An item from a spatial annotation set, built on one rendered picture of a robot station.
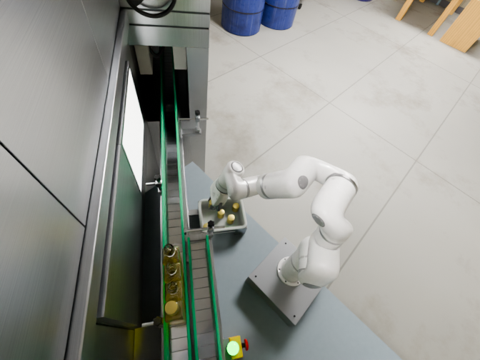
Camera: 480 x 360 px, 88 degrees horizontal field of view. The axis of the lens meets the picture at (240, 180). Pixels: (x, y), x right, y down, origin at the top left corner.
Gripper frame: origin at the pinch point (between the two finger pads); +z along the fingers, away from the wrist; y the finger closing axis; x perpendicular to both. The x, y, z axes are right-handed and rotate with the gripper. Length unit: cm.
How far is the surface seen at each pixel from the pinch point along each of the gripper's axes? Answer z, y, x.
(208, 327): 5.7, 48.5, -6.3
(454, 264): 32, 37, 228
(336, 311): 3, 52, 53
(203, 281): 5.7, 32.3, -6.1
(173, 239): 8.7, 13.7, -16.9
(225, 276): 15.5, 29.3, 7.2
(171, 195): 8.8, -8.2, -16.9
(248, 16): 38, -321, 108
